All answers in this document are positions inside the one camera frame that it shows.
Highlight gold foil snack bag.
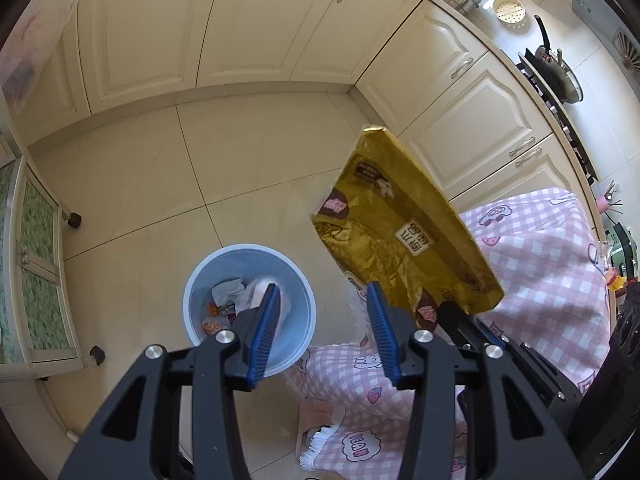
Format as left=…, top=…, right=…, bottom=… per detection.
left=311, top=127, right=504, bottom=328

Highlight black gas stove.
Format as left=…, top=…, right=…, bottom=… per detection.
left=516, top=53, right=600, bottom=184

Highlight green glass side cabinet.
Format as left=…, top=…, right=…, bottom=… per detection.
left=1, top=157, right=84, bottom=382

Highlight yellow pink candy wrapper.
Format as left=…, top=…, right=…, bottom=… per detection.
left=605, top=268, right=627, bottom=297

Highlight green electric grill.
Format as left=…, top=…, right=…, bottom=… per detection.
left=606, top=222, right=639, bottom=281

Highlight cream lower cabinets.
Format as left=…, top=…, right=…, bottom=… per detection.
left=1, top=0, right=587, bottom=198

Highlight yellow round strainer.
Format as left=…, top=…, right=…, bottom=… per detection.
left=492, top=0, right=526, bottom=25

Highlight grey range hood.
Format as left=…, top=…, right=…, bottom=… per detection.
left=572, top=0, right=639, bottom=79

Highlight pink checkered tablecloth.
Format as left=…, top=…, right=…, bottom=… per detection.
left=288, top=188, right=610, bottom=479

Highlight pink utensil cup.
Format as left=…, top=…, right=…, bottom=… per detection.
left=596, top=180, right=623, bottom=214

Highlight light blue trash bin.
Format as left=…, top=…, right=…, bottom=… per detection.
left=182, top=244, right=317, bottom=377

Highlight crumpled paper in bin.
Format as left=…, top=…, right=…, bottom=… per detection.
left=209, top=278, right=245, bottom=315

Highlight wok with lid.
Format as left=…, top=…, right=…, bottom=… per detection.
left=524, top=14, right=584, bottom=104

